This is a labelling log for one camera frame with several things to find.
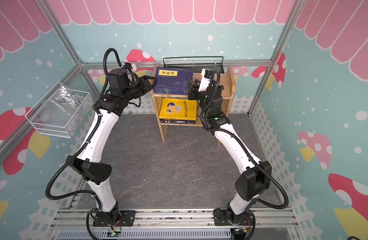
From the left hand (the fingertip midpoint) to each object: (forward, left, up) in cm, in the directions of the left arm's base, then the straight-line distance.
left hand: (155, 83), depth 72 cm
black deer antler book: (-6, -10, -21) cm, 24 cm away
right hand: (-1, -17, +3) cm, 18 cm away
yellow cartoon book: (+1, -10, -17) cm, 20 cm away
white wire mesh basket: (-12, +46, -10) cm, 48 cm away
